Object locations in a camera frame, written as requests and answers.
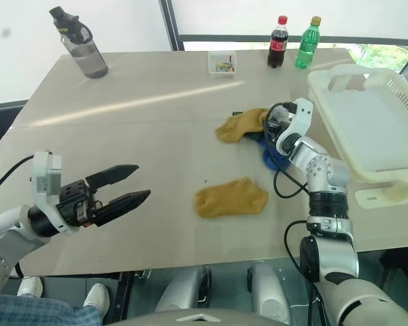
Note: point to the white plastic basket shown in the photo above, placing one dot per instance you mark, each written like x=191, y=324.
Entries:
x=360, y=129

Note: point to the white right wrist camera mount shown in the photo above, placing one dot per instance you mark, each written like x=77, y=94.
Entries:
x=301, y=119

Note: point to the clear box with small parts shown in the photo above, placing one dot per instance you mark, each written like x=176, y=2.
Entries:
x=221, y=64

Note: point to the silver robot right leg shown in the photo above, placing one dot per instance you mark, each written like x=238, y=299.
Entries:
x=268, y=292

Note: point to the blue sock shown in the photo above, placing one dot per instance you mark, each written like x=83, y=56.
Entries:
x=271, y=159

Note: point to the grey robot torso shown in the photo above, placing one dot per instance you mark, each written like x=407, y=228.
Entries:
x=190, y=317

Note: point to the green soda bottle yellow cap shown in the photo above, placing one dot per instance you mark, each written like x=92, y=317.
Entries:
x=307, y=45

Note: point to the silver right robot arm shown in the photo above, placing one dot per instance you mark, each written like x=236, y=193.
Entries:
x=330, y=251

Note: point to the silver robot leg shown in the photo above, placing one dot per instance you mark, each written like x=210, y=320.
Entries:
x=183, y=288
x=268, y=292

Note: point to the mustard yellow sock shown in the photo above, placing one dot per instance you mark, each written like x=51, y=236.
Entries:
x=239, y=127
x=229, y=200

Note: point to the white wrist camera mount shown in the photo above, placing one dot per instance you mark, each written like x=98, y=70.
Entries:
x=44, y=176
x=301, y=119

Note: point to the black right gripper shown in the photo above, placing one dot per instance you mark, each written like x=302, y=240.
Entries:
x=274, y=127

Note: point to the white shoe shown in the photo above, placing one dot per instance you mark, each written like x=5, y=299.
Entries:
x=97, y=299
x=30, y=287

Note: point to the cola bottle red cap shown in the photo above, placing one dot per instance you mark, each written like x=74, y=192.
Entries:
x=277, y=44

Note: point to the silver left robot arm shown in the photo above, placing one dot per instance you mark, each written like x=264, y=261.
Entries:
x=7, y=220

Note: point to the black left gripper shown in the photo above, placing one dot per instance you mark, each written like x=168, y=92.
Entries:
x=76, y=203

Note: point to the silver robot left leg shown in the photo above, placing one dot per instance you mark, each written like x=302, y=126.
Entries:
x=183, y=288

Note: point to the black window frame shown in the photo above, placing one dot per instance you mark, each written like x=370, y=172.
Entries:
x=292, y=38

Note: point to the grey water bottle black lid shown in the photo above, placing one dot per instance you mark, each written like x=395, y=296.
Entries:
x=88, y=56

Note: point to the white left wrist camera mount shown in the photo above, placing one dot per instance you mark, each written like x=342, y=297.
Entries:
x=44, y=176

